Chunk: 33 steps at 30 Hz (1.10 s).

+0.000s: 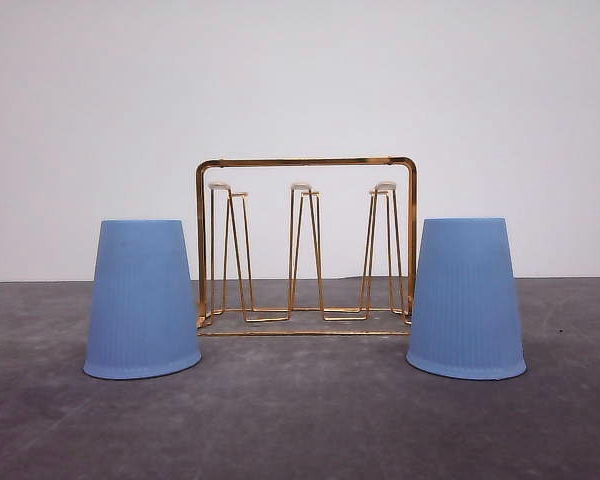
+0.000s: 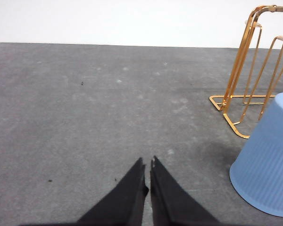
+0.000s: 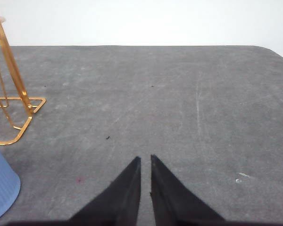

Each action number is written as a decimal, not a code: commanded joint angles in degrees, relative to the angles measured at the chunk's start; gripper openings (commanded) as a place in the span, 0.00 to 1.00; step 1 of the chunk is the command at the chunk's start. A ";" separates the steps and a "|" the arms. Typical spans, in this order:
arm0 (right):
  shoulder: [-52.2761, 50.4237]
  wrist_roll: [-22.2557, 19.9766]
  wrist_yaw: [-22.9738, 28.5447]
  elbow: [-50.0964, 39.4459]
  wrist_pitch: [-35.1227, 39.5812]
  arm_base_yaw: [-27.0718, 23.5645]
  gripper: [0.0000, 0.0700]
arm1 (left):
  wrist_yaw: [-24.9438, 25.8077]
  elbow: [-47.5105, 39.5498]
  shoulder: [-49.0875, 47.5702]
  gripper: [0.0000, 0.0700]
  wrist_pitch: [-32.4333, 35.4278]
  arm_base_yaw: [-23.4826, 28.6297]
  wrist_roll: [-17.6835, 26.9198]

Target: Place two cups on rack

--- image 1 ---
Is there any blue ribbed plastic cup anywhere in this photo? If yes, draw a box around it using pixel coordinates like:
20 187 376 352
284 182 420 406
83 219 202 379

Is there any gold wire cup rack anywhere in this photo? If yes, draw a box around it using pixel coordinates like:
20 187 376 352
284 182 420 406
195 156 419 336

